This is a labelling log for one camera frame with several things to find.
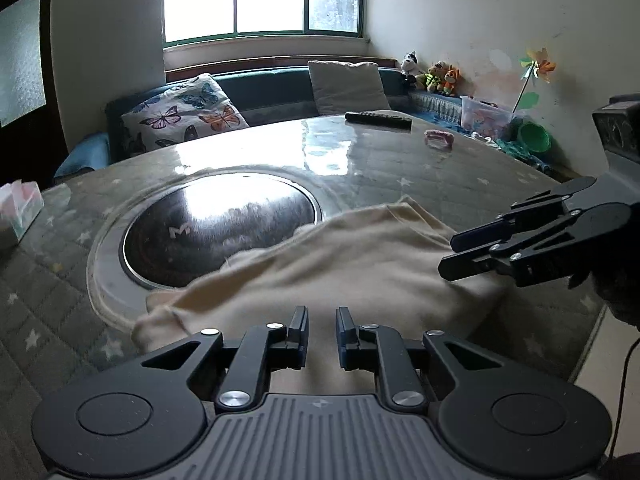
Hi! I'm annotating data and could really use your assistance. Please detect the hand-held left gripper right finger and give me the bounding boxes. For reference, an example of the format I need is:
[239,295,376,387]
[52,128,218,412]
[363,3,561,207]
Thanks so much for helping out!
[335,305,506,409]

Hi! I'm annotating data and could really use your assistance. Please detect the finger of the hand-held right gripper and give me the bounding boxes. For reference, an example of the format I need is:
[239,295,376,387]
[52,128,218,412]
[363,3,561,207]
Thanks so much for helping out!
[449,176,599,254]
[438,202,634,289]

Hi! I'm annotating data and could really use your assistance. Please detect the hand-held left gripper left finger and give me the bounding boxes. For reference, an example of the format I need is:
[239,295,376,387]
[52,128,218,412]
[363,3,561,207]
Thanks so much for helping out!
[140,305,311,414]

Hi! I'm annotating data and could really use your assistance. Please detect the cream garment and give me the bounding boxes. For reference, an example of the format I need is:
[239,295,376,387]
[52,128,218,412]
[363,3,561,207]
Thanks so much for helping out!
[131,195,512,396]

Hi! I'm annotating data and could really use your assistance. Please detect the person's right hand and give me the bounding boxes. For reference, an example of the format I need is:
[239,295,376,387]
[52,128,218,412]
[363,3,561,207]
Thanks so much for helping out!
[567,260,640,332]

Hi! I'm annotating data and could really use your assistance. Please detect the green plastic bowl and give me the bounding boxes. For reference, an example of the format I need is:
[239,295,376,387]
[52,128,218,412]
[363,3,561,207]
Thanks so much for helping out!
[517,120,553,154]

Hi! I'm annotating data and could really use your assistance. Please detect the small pink toy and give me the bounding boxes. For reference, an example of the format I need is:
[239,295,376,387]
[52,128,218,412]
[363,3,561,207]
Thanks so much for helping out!
[423,128,455,150]

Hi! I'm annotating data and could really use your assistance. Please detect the colourful pinwheel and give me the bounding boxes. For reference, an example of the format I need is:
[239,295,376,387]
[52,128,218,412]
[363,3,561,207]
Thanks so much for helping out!
[509,47,557,114]

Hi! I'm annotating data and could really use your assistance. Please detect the clear plastic container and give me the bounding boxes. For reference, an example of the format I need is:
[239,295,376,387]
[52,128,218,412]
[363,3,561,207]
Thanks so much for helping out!
[459,94,516,134]

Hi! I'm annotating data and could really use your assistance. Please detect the round black induction cooktop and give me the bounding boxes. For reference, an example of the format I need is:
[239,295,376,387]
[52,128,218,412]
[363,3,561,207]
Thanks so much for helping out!
[87,167,324,331]

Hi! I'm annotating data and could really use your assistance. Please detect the black remote control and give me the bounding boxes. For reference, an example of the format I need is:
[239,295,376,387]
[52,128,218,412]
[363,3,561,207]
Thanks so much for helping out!
[344,110,414,131]

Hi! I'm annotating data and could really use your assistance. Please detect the plush toy with yellow vest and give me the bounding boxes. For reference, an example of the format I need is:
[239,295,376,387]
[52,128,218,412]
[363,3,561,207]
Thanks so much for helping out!
[425,61,449,94]

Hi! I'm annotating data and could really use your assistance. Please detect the black and white cow plush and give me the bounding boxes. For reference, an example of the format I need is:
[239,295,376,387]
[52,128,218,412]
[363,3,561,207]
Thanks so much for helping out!
[401,51,425,86]

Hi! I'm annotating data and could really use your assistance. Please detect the grey pillow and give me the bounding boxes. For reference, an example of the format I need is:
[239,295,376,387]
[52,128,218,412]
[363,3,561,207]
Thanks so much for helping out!
[307,59,392,116]

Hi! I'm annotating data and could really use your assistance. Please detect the teal sofa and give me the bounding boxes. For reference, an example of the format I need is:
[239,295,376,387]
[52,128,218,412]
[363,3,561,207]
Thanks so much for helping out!
[52,64,561,182]

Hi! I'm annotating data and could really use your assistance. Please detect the butterfly print pillow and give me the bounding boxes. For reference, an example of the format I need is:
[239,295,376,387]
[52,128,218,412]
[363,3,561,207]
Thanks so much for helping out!
[120,72,250,159]

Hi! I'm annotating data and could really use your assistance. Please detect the blue cushion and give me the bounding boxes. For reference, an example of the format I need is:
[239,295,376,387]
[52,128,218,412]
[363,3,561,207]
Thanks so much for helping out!
[53,132,111,179]

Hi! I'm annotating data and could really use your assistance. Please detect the tissue box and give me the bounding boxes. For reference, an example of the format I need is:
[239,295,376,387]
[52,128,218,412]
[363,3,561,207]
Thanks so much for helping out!
[0,178,45,251]

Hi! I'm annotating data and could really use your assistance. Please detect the dark wooden door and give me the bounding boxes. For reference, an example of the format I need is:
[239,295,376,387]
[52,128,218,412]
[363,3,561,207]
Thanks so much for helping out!
[0,0,69,192]

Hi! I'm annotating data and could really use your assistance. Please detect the black cable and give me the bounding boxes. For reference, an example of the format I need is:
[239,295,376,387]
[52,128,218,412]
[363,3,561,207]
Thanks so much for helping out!
[607,337,640,462]

